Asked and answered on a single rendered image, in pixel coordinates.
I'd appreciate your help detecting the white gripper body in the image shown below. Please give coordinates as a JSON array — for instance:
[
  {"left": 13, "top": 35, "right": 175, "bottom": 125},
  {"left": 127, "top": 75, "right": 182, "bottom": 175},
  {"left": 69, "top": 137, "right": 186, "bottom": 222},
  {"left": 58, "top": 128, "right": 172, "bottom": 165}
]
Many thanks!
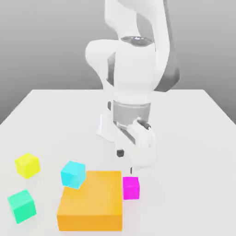
[{"left": 95, "top": 112, "right": 156, "bottom": 169}]

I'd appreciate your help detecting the small magenta cube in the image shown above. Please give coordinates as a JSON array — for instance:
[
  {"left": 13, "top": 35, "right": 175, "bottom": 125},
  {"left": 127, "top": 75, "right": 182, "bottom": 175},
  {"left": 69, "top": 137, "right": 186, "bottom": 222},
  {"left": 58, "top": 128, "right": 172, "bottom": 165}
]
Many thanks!
[{"left": 122, "top": 176, "right": 141, "bottom": 201}]

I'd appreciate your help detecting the small cyan cube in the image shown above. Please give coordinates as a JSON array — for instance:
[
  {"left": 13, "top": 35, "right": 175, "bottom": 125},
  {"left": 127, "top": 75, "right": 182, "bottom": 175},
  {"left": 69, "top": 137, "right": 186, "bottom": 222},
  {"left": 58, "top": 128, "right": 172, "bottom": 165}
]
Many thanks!
[{"left": 60, "top": 160, "right": 87, "bottom": 190}]

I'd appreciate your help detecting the small yellow cube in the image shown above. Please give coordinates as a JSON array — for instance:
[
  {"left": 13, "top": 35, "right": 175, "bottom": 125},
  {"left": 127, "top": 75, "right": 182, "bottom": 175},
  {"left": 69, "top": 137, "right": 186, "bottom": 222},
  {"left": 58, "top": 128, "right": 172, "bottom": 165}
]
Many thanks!
[{"left": 14, "top": 152, "right": 41, "bottom": 180}]

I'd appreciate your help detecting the small green cube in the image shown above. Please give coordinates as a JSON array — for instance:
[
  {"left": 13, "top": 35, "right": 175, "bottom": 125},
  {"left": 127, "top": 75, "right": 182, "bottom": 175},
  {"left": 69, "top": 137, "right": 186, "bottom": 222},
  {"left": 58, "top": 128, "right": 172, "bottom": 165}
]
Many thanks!
[{"left": 7, "top": 189, "right": 37, "bottom": 225}]

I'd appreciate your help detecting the large orange box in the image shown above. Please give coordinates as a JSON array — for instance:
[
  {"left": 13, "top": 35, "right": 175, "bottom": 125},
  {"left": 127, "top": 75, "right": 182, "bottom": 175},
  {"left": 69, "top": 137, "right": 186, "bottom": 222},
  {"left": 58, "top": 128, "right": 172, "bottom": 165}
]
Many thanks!
[{"left": 56, "top": 170, "right": 123, "bottom": 232}]

